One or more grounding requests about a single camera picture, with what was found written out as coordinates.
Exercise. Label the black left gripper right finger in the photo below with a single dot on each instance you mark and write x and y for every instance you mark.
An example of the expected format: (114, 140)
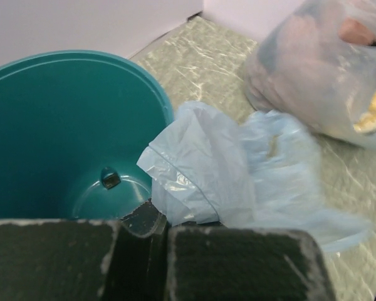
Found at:
(217, 263)

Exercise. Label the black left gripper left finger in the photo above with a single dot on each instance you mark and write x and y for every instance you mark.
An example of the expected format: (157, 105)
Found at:
(84, 259)

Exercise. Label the teal plastic trash bin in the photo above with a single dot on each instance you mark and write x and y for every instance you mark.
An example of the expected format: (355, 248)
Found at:
(73, 125)

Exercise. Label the light blue trash bag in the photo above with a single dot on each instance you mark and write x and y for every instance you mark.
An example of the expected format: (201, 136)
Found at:
(264, 173)

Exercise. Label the clear bag with trash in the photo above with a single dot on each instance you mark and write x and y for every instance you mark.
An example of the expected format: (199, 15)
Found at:
(319, 65)

